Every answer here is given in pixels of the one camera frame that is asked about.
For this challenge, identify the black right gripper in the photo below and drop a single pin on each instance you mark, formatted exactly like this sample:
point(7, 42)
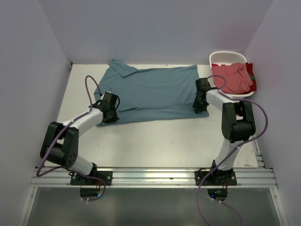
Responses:
point(197, 108)

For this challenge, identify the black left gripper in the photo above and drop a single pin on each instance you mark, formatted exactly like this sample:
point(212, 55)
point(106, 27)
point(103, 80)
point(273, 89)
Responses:
point(114, 118)

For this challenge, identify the teal blue t shirt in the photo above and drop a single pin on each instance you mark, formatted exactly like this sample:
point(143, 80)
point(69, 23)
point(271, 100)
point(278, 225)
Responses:
point(151, 94)

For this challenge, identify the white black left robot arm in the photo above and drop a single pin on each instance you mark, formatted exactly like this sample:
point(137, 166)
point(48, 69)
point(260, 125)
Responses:
point(61, 142)

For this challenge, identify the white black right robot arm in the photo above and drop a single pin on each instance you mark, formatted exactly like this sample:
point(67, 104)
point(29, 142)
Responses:
point(237, 123)

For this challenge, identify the pink t shirt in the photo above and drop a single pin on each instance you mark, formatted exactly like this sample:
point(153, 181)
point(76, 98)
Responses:
point(232, 79)

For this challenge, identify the white perforated laundry basket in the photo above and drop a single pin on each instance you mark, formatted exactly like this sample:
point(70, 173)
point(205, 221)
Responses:
point(228, 58)

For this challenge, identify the red green patterned cloth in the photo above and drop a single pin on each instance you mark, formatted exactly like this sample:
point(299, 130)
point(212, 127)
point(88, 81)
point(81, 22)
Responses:
point(253, 87)

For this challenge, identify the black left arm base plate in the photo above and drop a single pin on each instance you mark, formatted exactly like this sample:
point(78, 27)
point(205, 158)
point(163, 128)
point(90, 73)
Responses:
point(98, 178)

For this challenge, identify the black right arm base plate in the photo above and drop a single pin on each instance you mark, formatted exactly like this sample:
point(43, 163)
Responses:
point(217, 178)

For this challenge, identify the aluminium table edge rail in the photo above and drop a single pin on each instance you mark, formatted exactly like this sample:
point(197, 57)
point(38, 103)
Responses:
point(160, 178)

